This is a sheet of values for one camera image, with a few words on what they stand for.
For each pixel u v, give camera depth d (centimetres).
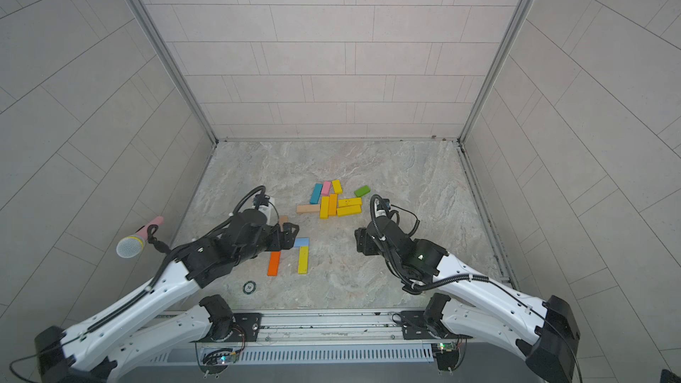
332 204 96
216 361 65
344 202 96
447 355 69
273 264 82
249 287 78
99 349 39
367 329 71
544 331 39
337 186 100
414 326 69
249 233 54
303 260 83
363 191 100
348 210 94
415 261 53
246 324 71
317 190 99
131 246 60
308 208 94
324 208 94
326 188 99
